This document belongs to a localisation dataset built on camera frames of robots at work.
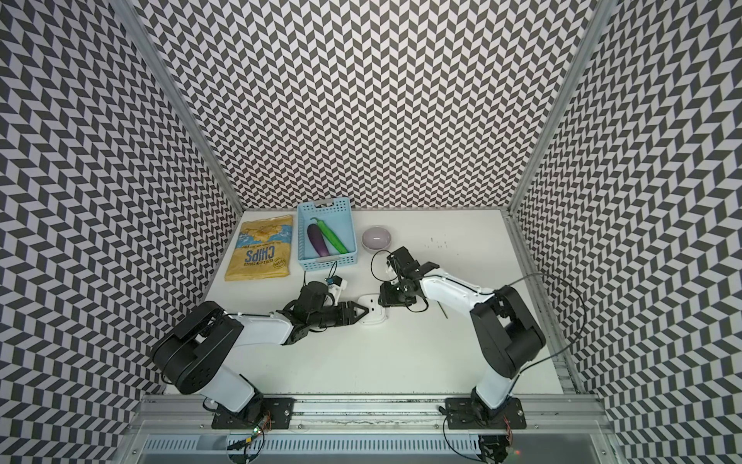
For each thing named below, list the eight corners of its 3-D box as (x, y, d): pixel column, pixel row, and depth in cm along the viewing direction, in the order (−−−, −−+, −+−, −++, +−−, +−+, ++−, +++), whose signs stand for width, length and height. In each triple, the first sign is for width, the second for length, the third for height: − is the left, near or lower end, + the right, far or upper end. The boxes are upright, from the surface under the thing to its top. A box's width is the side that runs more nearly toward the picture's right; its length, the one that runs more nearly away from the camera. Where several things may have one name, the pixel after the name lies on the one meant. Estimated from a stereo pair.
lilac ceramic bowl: (359, 244, 108) (358, 236, 104) (373, 229, 113) (373, 221, 109) (378, 256, 105) (378, 248, 101) (392, 240, 109) (393, 232, 106)
